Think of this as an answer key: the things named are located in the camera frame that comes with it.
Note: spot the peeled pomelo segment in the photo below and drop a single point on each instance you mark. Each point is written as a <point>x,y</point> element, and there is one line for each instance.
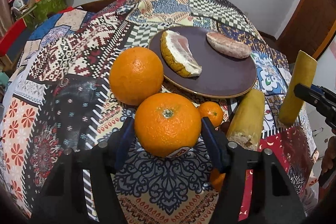
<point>228,46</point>

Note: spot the large orange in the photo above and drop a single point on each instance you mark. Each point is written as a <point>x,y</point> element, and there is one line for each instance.
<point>136,74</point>
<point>165,123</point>

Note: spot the small mandarin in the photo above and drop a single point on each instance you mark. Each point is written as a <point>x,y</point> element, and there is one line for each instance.
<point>217,179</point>
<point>213,111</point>

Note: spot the person right hand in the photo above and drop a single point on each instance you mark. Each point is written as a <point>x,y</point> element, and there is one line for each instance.
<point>329,156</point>

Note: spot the patchwork patterned bedspread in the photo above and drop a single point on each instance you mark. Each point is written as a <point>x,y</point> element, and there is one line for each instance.
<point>61,100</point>

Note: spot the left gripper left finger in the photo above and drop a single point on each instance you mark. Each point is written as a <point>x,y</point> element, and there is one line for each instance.
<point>62,199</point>

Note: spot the green storage box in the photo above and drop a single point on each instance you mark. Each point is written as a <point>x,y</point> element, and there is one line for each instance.
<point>40,12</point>

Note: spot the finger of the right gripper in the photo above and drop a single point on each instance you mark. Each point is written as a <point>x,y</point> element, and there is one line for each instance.
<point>325,109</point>
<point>319,94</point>

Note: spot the sugarcane piece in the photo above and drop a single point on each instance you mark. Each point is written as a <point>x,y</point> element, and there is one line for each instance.
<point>247,124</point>
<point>301,80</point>

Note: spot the pomelo wedge with rind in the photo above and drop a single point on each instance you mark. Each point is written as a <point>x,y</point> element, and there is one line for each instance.
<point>176,53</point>

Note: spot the wooden door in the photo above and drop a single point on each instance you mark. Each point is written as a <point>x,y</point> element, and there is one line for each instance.
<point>307,29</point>

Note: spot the small mandarin front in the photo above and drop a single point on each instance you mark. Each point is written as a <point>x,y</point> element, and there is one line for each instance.
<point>217,179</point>

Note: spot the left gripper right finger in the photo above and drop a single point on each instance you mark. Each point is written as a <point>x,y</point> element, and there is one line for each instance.
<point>273,198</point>

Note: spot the red box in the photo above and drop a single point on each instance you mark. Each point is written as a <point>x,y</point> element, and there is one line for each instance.
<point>11,35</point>

